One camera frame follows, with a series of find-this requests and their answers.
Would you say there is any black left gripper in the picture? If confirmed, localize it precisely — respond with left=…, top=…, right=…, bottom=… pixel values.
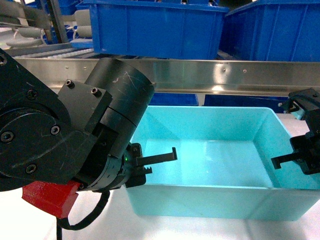
left=74, top=142, right=178, bottom=192

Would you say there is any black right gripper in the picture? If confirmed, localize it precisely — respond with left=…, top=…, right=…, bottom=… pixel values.
left=271, top=88, right=320, bottom=175

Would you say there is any teal plastic bin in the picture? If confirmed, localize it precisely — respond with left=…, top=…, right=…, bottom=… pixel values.
left=127, top=106, right=320, bottom=221

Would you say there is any blue bin below shelf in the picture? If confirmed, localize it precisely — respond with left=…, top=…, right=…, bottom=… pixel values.
left=149, top=93, right=199, bottom=106

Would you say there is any blue bin right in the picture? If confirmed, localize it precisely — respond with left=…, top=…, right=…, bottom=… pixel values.
left=219, top=0, right=320, bottom=62

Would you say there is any large blue bin centre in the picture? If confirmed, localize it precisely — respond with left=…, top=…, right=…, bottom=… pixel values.
left=84, top=0, right=229, bottom=60

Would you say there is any red camera mount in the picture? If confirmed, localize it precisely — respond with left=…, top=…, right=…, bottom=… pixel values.
left=22, top=180, right=81, bottom=219

